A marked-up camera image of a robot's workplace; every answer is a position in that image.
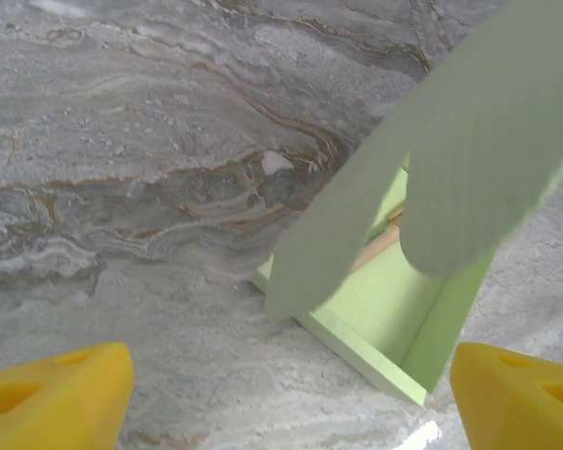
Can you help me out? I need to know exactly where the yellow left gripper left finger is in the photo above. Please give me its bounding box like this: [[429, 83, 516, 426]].
[[0, 341, 136, 450]]

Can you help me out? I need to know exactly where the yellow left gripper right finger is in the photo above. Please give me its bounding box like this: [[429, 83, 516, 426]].
[[451, 341, 563, 450]]

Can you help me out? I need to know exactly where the light wooden stick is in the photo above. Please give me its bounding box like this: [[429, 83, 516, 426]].
[[351, 210, 407, 276]]

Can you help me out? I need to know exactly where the light green paper box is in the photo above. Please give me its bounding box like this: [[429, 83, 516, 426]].
[[251, 0, 563, 407]]

